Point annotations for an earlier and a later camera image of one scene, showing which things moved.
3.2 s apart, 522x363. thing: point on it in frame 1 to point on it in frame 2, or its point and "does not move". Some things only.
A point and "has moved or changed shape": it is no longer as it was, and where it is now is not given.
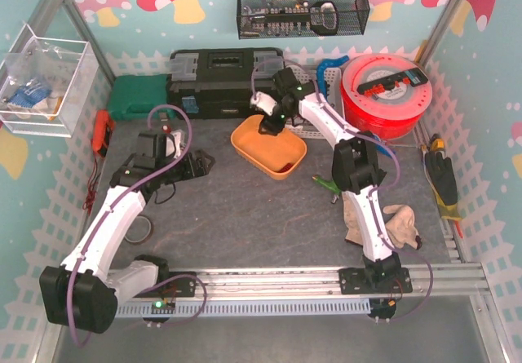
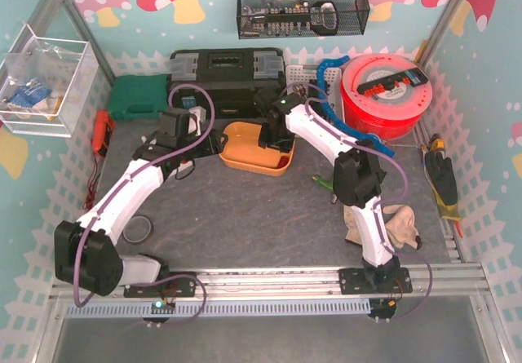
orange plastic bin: x=276 y=156 has moved or changed shape
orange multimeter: x=103 y=126 does not move
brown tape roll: x=139 y=231 does not move
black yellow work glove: x=442 y=176 does not move
